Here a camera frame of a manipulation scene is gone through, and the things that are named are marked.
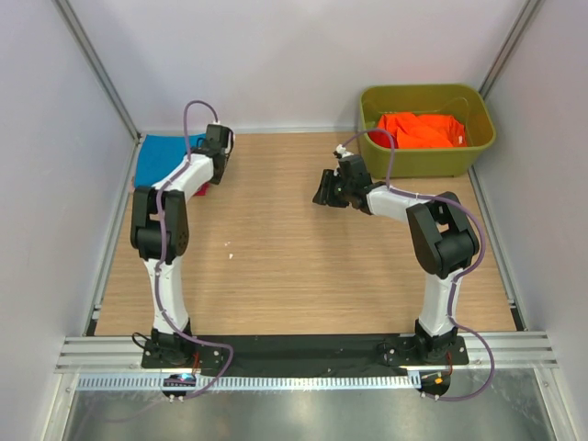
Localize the right aluminium frame post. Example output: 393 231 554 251
479 0 545 99

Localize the red t shirt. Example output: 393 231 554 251
368 131 391 149

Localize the orange t shirt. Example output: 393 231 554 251
377 112 467 150

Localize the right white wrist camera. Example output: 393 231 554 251
333 144 353 160

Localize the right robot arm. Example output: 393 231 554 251
312 147 481 362

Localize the aluminium frame post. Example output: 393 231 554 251
479 0 545 99
53 0 142 141

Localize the olive green plastic bin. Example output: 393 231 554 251
358 84 496 178

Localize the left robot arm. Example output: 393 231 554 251
130 122 235 368

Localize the white slotted cable duct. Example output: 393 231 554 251
76 372 421 392

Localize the folded magenta t shirt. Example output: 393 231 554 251
194 183 209 197

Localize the left aluminium frame post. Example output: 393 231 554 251
53 0 142 141

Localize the aluminium front rail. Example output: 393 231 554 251
56 331 558 372

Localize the blue t shirt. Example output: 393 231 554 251
133 134 187 187

